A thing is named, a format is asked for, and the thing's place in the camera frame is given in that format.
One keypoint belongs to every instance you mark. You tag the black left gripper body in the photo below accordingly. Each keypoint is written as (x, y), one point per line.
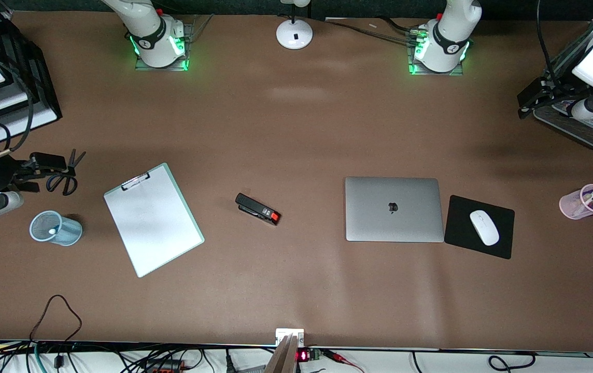
(555, 94)

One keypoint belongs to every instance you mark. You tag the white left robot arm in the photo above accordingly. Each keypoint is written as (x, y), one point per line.
(447, 31)

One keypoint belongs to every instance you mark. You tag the pink mesh pen cup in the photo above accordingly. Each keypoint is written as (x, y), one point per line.
(571, 204)

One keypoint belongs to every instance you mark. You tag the red led display module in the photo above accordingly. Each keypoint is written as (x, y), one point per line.
(304, 356)

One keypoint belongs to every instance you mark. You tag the black stacked paper tray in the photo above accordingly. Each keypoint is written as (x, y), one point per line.
(37, 83)

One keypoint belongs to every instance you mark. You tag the black stapler with red tip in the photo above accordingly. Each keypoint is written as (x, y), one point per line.
(255, 208)

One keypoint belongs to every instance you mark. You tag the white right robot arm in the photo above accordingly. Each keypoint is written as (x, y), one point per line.
(151, 31)

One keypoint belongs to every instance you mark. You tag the orange black connector block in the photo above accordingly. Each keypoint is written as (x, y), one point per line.
(169, 367)

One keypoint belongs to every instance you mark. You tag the grey camera mount beam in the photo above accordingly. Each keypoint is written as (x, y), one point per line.
(283, 357)

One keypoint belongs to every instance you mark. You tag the red probe lead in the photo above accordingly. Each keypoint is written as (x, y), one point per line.
(340, 357)

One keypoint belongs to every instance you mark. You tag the blue mesh pen cup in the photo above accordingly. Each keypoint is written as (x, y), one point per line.
(68, 233)

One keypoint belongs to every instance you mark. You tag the white computer mouse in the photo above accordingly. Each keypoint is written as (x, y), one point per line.
(484, 228)

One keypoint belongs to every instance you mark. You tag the mint clipboard with white paper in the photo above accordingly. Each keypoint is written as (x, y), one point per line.
(161, 233)

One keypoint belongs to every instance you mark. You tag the silver laptop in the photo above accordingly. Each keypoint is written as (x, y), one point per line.
(395, 210)

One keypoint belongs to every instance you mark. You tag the white mount block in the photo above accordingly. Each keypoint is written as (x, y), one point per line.
(290, 332)

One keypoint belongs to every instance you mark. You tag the white lamp base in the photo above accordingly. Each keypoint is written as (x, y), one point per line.
(294, 35)

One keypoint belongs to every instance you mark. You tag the grey mesh desk tray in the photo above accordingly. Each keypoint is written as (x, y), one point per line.
(581, 132)

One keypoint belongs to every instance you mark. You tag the black mouse pad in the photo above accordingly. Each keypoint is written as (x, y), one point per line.
(460, 228)

